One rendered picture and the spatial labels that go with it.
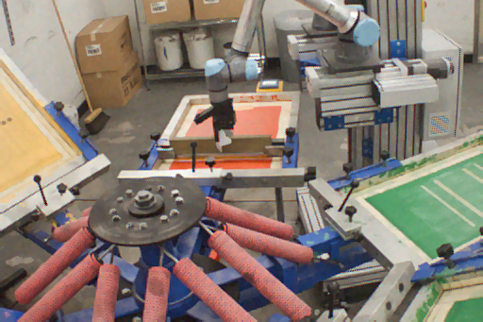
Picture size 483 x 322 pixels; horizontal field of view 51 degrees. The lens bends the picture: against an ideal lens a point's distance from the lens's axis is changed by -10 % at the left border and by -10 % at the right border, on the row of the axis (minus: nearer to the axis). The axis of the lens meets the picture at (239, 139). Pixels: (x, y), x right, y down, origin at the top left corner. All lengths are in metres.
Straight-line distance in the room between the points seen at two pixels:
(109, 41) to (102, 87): 0.51
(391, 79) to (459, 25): 3.70
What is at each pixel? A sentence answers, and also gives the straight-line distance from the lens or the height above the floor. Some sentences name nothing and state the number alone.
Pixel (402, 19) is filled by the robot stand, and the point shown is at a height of 1.38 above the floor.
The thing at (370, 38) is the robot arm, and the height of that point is 1.40.
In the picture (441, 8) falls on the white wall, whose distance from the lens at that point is 5.87.
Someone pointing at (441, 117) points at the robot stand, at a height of 0.88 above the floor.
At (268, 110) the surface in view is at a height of 0.95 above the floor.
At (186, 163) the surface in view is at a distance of 2.24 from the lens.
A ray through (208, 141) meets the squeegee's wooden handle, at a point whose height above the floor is 1.05.
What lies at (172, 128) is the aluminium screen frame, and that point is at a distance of 2.47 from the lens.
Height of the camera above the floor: 2.03
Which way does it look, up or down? 27 degrees down
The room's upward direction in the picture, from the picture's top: 7 degrees counter-clockwise
